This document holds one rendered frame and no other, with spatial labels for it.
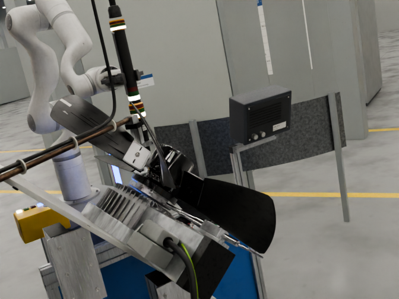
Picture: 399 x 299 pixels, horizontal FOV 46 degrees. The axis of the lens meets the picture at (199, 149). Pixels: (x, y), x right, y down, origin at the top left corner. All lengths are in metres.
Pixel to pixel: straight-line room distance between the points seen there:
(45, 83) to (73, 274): 0.92
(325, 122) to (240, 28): 4.55
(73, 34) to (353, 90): 4.27
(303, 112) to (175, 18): 1.12
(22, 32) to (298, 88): 6.05
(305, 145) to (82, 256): 2.38
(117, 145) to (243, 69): 6.59
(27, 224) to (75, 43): 0.62
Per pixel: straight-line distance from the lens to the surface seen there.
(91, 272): 1.25
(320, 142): 3.42
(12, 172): 1.03
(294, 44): 7.48
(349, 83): 5.57
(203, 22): 3.61
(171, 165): 1.30
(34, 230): 1.70
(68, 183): 2.03
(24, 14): 1.89
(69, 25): 1.69
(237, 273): 2.18
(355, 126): 5.67
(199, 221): 1.20
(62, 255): 1.21
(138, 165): 1.32
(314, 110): 3.36
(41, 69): 1.94
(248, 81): 7.84
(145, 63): 3.37
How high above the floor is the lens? 1.56
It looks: 14 degrees down
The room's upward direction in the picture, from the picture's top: 11 degrees counter-clockwise
